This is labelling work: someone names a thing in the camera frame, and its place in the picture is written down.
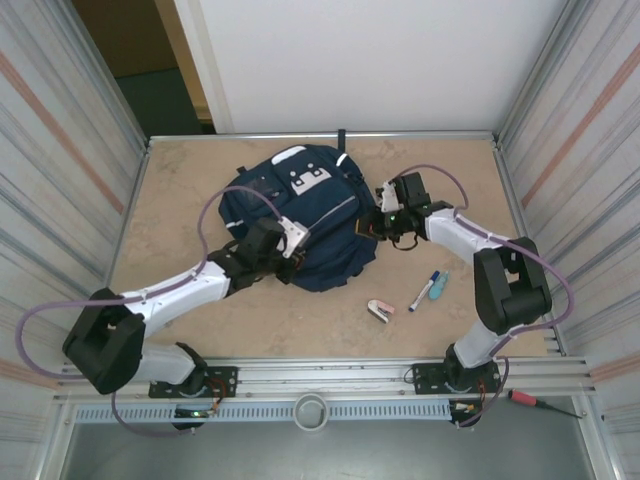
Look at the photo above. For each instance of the navy blue backpack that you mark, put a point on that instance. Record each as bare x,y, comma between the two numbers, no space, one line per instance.
325,200

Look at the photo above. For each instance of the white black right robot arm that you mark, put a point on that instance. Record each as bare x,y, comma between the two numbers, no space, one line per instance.
450,230

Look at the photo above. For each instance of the pink white stapler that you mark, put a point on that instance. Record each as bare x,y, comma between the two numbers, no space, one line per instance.
376,310

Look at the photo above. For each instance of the blue white marker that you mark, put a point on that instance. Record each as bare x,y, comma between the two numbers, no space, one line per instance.
422,292

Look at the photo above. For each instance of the teal correction tape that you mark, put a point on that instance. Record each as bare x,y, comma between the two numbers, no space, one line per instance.
438,287

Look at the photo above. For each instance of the grey round pipe fitting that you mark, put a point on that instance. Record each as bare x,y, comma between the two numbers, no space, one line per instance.
300,417

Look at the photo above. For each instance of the grey metal shelf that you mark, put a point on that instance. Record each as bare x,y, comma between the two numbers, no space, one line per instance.
325,455

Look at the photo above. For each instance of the aluminium table end rail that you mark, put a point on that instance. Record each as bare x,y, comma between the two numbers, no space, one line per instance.
425,135

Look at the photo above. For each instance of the aluminium table side rail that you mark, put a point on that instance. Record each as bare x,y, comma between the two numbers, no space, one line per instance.
120,250
514,200

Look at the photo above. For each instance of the aluminium mounting rail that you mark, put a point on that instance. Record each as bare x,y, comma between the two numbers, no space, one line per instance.
325,372

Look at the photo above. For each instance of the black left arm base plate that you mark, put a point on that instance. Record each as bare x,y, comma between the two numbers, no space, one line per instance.
227,374

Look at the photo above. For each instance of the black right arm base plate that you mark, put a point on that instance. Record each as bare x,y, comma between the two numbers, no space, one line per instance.
425,377

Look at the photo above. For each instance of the white door frame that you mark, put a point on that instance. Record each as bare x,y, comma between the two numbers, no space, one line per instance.
200,50

